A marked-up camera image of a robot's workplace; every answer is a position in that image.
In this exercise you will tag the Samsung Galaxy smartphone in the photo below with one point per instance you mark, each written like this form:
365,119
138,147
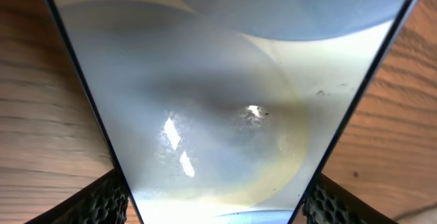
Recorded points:
224,111

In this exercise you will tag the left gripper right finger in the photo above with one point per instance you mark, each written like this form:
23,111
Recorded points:
329,203

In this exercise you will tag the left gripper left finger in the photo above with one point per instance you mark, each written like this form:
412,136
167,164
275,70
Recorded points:
104,201

